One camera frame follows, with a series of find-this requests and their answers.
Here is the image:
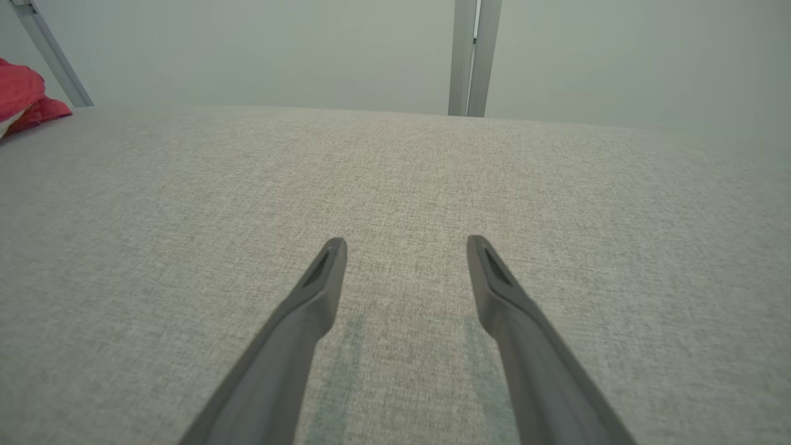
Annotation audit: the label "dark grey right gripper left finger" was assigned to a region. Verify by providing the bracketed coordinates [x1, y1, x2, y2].
[179, 237, 347, 445]

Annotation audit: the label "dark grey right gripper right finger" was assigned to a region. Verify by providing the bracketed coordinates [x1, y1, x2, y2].
[467, 235, 637, 445]

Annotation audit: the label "red shorts with white band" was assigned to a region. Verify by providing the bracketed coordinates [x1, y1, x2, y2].
[0, 59, 73, 140]

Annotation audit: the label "grey fabric sofa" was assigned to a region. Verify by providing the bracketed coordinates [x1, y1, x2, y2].
[0, 104, 791, 445]

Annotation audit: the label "grey wheeled metal stand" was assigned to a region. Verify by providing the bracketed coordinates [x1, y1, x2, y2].
[9, 0, 95, 109]

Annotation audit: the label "grey double partition post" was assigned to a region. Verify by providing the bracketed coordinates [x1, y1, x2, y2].
[448, 0, 502, 118]

